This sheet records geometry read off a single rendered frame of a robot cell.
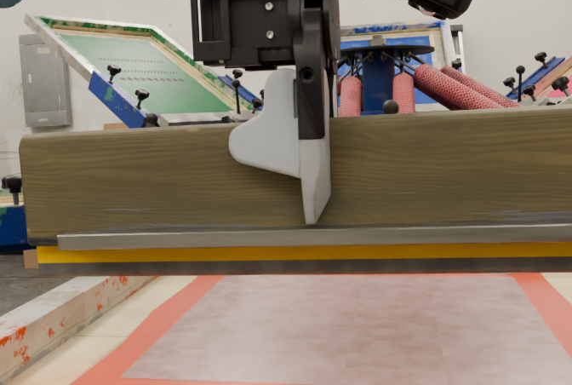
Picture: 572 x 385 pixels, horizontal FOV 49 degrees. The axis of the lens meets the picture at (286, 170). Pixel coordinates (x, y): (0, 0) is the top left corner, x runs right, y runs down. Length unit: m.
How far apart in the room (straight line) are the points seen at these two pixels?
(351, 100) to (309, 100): 1.10
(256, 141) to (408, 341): 0.26
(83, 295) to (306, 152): 0.34
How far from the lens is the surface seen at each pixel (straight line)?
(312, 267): 0.40
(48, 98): 5.68
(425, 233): 0.37
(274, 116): 0.36
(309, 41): 0.35
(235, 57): 0.37
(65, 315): 0.61
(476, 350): 0.54
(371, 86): 1.66
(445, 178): 0.38
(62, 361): 0.57
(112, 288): 0.69
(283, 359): 0.52
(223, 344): 0.56
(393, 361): 0.51
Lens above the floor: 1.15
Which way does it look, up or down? 5 degrees down
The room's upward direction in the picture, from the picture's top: 2 degrees counter-clockwise
